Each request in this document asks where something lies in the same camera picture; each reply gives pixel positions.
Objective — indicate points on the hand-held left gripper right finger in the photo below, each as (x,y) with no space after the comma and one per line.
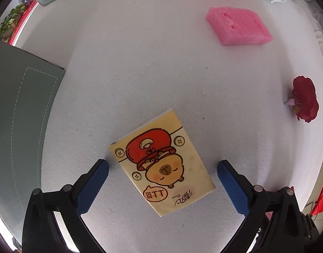
(231,187)

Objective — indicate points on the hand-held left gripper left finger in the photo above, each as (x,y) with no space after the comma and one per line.
(94,187)

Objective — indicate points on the yellow cartoon tissue packet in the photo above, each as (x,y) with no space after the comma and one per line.
(161,163)

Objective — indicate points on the grey-green stitched mat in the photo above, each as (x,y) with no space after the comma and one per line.
(19,110)

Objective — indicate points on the red fabric flower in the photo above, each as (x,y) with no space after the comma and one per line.
(306,97)

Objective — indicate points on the large pink sponge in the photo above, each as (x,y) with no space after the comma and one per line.
(238,26)

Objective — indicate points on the white counter with red top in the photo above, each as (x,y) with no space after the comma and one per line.
(23,23)

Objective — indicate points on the green potted plants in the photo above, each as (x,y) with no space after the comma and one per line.
(11,21)

